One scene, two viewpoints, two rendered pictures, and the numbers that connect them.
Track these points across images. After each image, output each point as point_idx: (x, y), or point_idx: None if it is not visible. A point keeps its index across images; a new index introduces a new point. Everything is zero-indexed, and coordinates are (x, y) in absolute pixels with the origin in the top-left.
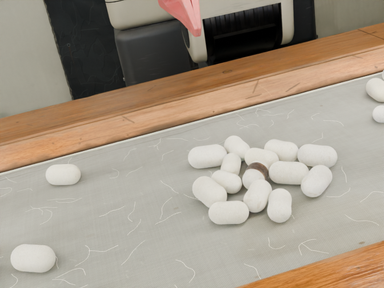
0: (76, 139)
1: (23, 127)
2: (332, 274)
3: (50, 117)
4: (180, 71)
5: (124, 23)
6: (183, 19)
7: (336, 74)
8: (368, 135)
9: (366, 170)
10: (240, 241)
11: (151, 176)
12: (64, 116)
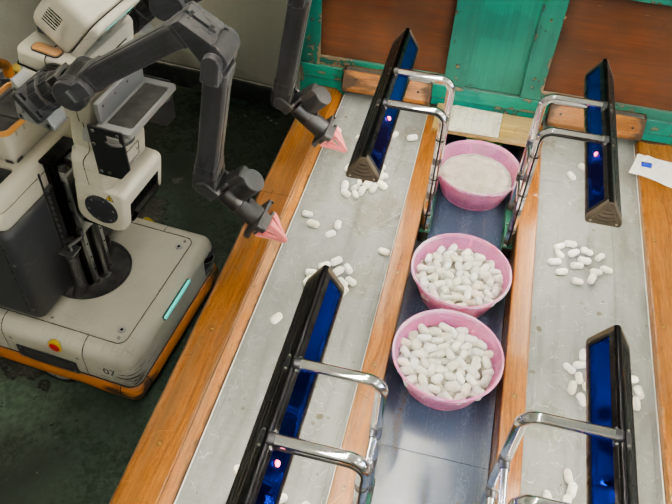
0: (249, 306)
1: (223, 317)
2: (389, 287)
3: (223, 306)
4: (50, 235)
5: (13, 223)
6: (276, 238)
7: (286, 221)
8: (332, 244)
9: (348, 257)
10: (353, 296)
11: (298, 298)
12: (229, 301)
